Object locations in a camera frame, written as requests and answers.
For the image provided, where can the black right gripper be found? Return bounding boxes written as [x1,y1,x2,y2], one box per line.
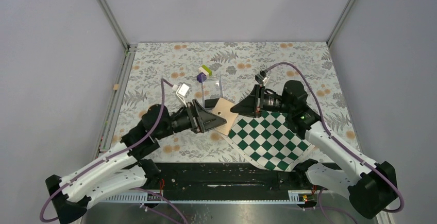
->
[231,84,293,118]

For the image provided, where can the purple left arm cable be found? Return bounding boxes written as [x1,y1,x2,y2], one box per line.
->
[39,78,189,224]

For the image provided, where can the green white chessboard mat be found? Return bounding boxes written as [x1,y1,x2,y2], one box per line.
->
[224,112,314,172]

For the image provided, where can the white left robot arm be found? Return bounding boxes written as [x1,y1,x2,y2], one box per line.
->
[45,99,227,223]

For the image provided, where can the aluminium frame rail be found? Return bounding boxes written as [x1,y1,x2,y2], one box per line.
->
[93,44,138,160]

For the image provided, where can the green white purple blocks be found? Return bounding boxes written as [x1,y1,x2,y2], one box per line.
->
[196,65,212,83]

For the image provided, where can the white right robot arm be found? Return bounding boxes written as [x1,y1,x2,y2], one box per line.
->
[230,80,405,219]

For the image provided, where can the clear plastic card box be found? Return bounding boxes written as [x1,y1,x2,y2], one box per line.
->
[201,74,223,109]

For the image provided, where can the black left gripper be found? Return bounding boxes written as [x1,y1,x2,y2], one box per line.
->
[156,99,227,140]

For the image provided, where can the floral table mat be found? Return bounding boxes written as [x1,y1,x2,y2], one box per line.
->
[111,42,360,149]

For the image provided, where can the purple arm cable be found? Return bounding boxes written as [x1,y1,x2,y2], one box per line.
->
[255,62,405,223]
[39,78,189,224]

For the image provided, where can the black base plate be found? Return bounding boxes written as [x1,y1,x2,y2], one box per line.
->
[94,160,365,203]

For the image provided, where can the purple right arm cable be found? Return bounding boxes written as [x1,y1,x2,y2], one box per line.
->
[255,62,405,223]

